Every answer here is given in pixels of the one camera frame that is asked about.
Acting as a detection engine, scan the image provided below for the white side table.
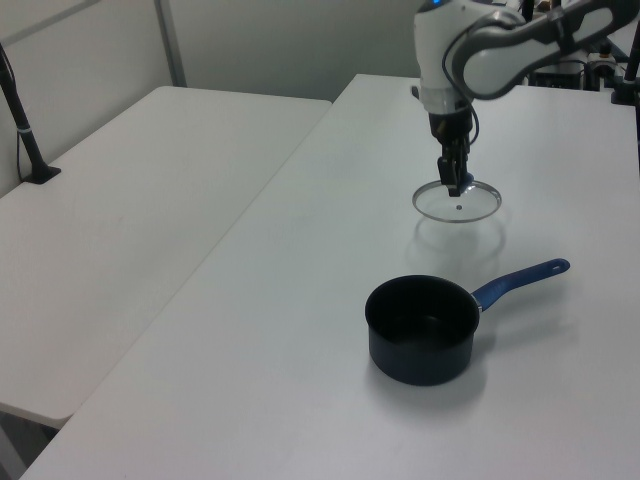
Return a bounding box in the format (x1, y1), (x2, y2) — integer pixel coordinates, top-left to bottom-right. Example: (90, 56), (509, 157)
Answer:
(0, 85), (335, 430)

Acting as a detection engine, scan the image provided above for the grey partition post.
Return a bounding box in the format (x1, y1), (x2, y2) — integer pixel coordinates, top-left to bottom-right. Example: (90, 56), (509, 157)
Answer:
(151, 0), (189, 89)

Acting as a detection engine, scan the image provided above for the black camera stand pole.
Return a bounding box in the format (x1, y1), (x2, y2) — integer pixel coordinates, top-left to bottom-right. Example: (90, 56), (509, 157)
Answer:
(0, 41), (63, 187)

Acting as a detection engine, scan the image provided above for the black clamped pole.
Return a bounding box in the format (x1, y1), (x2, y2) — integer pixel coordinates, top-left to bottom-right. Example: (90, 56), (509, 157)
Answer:
(608, 19), (640, 106)

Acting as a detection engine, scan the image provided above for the dark saucepan with blue handle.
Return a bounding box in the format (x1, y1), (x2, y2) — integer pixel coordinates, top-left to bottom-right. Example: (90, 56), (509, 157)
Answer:
(364, 257), (572, 388)

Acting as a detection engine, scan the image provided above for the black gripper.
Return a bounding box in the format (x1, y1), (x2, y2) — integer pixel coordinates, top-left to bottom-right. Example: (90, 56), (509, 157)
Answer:
(427, 110), (476, 198)

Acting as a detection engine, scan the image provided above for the glass lid with blue knob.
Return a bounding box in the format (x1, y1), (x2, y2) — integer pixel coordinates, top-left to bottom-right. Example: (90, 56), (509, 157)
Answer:
(411, 171), (503, 225)

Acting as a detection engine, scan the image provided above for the dark control equipment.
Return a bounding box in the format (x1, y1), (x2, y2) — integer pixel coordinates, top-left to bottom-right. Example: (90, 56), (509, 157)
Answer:
(527, 45), (625, 93)

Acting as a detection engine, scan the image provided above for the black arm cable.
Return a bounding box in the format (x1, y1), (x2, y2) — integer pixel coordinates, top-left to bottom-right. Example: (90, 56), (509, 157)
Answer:
(440, 19), (482, 147)

